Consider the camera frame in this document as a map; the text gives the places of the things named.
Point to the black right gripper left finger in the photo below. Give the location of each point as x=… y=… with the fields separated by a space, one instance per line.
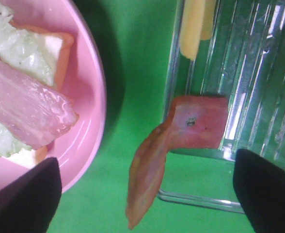
x=28 y=204

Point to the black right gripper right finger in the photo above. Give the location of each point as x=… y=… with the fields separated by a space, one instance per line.
x=260 y=189

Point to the right clear plastic tray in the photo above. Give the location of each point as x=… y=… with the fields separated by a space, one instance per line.
x=244 y=60

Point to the toy bacon strip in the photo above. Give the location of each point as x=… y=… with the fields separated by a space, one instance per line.
x=34 y=113
x=193 y=122

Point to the toy lettuce leaf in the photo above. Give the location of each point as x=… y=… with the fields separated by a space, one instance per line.
x=29 y=52

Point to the pink round plate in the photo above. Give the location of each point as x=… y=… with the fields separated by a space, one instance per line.
x=83 y=85

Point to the green tablecloth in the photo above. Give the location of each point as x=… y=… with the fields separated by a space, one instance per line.
x=133 y=38

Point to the toy bread slice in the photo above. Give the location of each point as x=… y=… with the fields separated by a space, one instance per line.
x=60 y=53

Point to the yellow toy cheese slice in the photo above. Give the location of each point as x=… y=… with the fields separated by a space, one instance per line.
x=197 y=25

